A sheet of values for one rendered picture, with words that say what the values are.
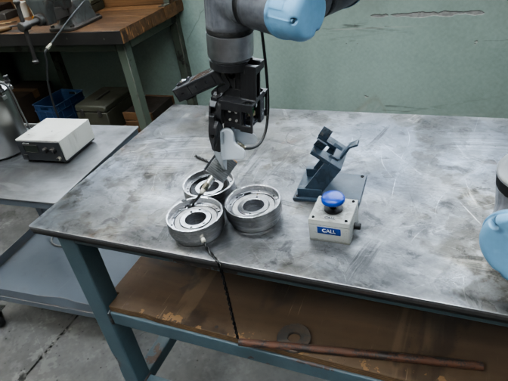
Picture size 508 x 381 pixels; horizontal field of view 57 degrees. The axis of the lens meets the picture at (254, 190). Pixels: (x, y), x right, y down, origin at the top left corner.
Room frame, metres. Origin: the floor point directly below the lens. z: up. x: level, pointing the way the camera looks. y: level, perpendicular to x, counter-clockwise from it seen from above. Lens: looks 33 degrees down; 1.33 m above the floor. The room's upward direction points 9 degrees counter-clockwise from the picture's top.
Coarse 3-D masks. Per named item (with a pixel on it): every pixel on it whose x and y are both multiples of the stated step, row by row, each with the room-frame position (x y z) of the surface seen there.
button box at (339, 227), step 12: (348, 204) 0.64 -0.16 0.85; (312, 216) 0.62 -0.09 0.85; (324, 216) 0.62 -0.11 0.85; (336, 216) 0.61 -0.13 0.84; (348, 216) 0.61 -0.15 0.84; (312, 228) 0.62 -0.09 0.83; (324, 228) 0.61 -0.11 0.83; (336, 228) 0.60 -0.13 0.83; (348, 228) 0.59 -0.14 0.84; (360, 228) 0.61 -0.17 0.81; (324, 240) 0.61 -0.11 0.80; (336, 240) 0.60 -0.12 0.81; (348, 240) 0.59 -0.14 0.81
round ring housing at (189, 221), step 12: (180, 204) 0.74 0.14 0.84; (204, 204) 0.74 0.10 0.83; (216, 204) 0.72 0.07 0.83; (168, 216) 0.70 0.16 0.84; (192, 216) 0.71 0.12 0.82; (204, 216) 0.71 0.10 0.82; (168, 228) 0.68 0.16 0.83; (192, 228) 0.67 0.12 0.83; (204, 228) 0.65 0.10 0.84; (216, 228) 0.66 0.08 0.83; (180, 240) 0.65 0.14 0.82; (192, 240) 0.64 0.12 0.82
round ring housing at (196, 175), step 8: (192, 176) 0.83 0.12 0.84; (200, 176) 0.84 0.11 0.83; (232, 176) 0.80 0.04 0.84; (184, 184) 0.80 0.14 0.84; (200, 184) 0.81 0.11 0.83; (216, 184) 0.81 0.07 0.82; (232, 184) 0.77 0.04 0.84; (184, 192) 0.77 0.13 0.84; (208, 192) 0.77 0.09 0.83; (224, 192) 0.75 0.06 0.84; (224, 200) 0.75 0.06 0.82
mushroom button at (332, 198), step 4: (328, 192) 0.65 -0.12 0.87; (332, 192) 0.64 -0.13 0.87; (336, 192) 0.64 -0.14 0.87; (340, 192) 0.64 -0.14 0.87; (324, 196) 0.64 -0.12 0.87; (328, 196) 0.63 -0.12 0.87; (332, 196) 0.63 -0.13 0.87; (336, 196) 0.63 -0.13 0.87; (340, 196) 0.63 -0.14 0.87; (344, 196) 0.63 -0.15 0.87; (324, 200) 0.63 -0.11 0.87; (328, 200) 0.62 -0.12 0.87; (332, 200) 0.62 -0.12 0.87; (336, 200) 0.62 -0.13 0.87; (340, 200) 0.62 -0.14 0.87; (344, 200) 0.62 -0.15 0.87; (324, 204) 0.62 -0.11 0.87; (328, 204) 0.62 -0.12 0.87; (332, 204) 0.62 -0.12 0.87; (336, 204) 0.62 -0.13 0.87; (340, 204) 0.62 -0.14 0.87; (332, 208) 0.63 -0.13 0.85
